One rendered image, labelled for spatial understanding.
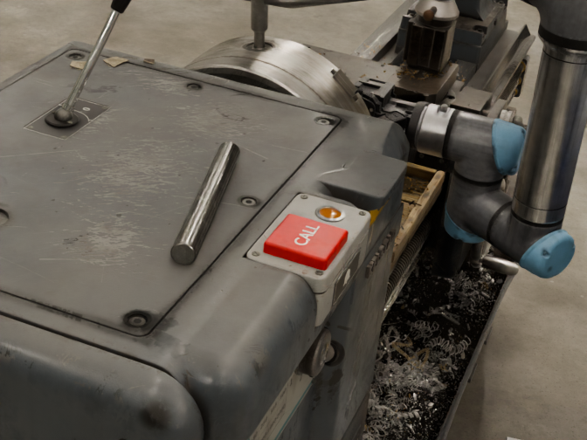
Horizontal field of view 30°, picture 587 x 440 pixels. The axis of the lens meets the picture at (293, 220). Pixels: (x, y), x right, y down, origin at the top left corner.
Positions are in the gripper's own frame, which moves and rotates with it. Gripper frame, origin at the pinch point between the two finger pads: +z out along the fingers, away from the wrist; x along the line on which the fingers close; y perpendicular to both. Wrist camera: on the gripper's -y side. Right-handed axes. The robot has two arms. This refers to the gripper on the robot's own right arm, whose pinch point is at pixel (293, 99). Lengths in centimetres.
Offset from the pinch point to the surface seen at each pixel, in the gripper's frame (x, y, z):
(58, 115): 19, -56, 6
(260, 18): 20.1, -21.0, -1.8
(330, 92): 12.9, -21.8, -12.6
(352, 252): 16, -62, -29
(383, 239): 5.0, -40.0, -26.7
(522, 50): -24, 107, -19
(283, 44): 16.0, -17.9, -4.1
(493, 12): -14, 101, -12
